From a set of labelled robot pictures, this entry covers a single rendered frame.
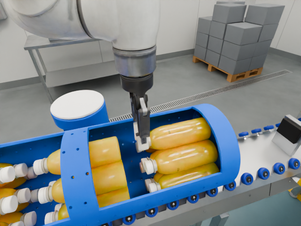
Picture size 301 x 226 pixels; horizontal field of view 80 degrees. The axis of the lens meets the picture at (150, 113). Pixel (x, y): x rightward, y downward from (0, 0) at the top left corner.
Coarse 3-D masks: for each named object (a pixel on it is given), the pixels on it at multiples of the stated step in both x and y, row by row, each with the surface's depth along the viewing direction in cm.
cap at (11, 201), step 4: (8, 196) 45; (12, 196) 45; (16, 196) 46; (4, 200) 44; (8, 200) 44; (12, 200) 44; (16, 200) 46; (4, 204) 43; (8, 204) 43; (12, 204) 44; (16, 204) 46; (4, 208) 43; (8, 208) 43; (12, 208) 44; (16, 208) 45; (4, 212) 43; (8, 212) 44
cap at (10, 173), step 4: (4, 168) 45; (8, 168) 45; (12, 168) 47; (0, 172) 44; (4, 172) 44; (8, 172) 45; (12, 172) 46; (0, 176) 44; (4, 176) 44; (8, 176) 44; (12, 176) 46; (0, 180) 44; (4, 180) 44; (8, 180) 45; (12, 180) 46
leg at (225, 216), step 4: (216, 216) 91; (220, 216) 88; (224, 216) 87; (228, 216) 88; (212, 220) 96; (216, 220) 92; (220, 220) 88; (224, 220) 90; (212, 224) 97; (216, 224) 93; (220, 224) 92; (224, 224) 94
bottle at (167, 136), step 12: (192, 120) 56; (204, 120) 56; (156, 132) 53; (168, 132) 52; (180, 132) 53; (192, 132) 53; (204, 132) 54; (156, 144) 52; (168, 144) 52; (180, 144) 54
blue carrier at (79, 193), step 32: (96, 128) 59; (128, 128) 66; (224, 128) 51; (0, 160) 58; (32, 160) 62; (64, 160) 42; (128, 160) 70; (224, 160) 49; (64, 192) 40; (160, 192) 46; (192, 192) 51; (64, 224) 41; (96, 224) 46
